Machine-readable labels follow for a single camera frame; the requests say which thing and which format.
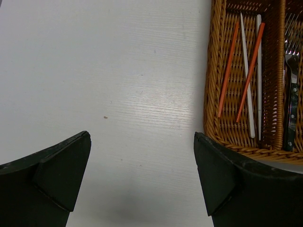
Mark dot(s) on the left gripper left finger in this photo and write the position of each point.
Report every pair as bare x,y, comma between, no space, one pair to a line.
41,189

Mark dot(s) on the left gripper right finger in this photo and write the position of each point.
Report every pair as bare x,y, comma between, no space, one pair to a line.
242,192

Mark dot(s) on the orange chopstick long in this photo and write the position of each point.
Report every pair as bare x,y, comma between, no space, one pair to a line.
251,69

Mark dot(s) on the dark-handled fork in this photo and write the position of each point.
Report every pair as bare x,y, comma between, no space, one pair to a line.
293,38

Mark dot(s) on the wicker cutlery tray basket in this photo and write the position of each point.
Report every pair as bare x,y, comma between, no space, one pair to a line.
242,137

